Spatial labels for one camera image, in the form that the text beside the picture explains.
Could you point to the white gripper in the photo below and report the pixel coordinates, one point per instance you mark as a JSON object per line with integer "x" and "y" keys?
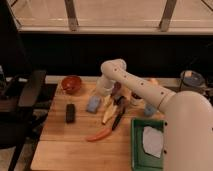
{"x": 104, "y": 86}

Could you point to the blue sponge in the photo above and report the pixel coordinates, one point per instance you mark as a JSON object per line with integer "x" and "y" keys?
{"x": 93, "y": 104}

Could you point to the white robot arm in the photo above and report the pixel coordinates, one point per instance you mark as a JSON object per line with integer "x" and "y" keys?
{"x": 188, "y": 130}

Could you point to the blue plastic cup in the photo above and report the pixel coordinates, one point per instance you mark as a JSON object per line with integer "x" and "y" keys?
{"x": 149, "y": 110}

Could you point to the purple bowl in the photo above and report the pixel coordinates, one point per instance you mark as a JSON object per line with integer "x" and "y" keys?
{"x": 117, "y": 87}

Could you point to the yellow banana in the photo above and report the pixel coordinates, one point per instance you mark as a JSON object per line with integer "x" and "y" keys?
{"x": 110, "y": 109}

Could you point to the small bowl with red contents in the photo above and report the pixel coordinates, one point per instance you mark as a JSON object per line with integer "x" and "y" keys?
{"x": 135, "y": 96}

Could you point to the orange bowl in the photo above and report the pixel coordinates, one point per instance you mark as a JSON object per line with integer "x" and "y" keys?
{"x": 71, "y": 84}

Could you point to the black rectangular block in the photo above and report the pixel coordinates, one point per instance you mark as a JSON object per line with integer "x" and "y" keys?
{"x": 70, "y": 113}

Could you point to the orange carrot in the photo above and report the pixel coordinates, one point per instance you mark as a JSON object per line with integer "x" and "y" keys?
{"x": 99, "y": 135}

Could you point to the orange fruit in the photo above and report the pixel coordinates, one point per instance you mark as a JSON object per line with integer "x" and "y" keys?
{"x": 153, "y": 81}

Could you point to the white cloth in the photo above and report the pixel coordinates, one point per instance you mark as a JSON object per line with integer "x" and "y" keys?
{"x": 152, "y": 141}

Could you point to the green tray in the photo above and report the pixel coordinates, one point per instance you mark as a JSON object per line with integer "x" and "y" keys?
{"x": 140, "y": 160}

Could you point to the black chair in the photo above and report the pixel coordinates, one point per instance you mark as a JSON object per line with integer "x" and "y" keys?
{"x": 16, "y": 119}

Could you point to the black handled utensil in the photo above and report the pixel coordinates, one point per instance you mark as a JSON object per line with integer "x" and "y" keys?
{"x": 121, "y": 110}

